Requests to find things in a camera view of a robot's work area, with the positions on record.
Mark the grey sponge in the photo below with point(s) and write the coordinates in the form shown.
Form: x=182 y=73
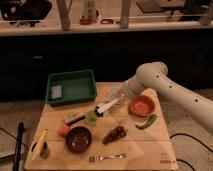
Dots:
x=56 y=92

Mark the green plastic bin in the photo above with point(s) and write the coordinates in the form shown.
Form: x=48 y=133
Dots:
x=77 y=87

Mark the clear plastic cup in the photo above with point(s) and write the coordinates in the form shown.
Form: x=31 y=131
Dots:
x=117 y=94

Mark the green plastic cup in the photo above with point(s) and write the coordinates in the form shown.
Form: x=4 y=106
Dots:
x=91 y=117

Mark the yellow black scrub brush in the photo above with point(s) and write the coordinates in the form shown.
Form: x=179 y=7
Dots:
x=72 y=118

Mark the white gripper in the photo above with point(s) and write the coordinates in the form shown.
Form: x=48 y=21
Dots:
x=128 y=90

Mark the red white object on shelf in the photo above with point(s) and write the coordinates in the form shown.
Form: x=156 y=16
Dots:
x=90 y=13

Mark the green pepper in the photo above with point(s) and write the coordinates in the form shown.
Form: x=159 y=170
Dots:
x=148 y=123

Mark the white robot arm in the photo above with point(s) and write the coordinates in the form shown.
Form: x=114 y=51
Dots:
x=154 y=75

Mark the orange bowl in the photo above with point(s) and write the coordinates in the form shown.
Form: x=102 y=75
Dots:
x=141 y=106

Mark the dark metal cup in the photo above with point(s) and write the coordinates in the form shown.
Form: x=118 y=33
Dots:
x=45 y=152

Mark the black office chair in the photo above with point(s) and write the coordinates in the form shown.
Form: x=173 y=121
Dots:
x=30 y=12

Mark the silver fork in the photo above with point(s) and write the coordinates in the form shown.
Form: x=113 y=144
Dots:
x=99 y=158

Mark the white black dish brush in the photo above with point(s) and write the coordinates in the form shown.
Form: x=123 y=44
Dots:
x=103 y=107

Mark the black pole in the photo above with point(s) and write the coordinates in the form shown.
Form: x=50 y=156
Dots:
x=18 y=146

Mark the dark red bowl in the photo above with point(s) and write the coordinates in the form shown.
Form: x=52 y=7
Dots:
x=78 y=139

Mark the brown grape bunch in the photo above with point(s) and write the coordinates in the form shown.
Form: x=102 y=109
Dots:
x=114 y=135

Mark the orange carrot toy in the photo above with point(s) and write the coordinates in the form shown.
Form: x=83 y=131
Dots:
x=63 y=130

